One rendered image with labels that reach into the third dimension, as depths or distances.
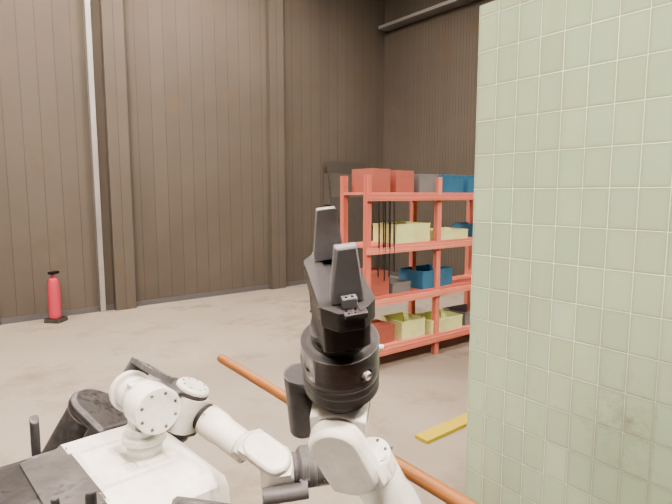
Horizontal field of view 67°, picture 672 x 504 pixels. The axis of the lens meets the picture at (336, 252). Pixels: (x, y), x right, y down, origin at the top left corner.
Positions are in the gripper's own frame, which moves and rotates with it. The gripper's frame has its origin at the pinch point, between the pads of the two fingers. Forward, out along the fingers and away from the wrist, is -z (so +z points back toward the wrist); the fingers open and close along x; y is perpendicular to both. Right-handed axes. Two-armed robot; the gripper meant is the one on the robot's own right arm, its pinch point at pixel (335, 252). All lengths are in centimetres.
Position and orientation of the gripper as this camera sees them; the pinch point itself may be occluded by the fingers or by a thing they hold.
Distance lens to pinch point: 50.8
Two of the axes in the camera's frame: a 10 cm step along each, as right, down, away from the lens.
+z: 0.4, 8.7, 5.0
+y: 9.7, -1.5, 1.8
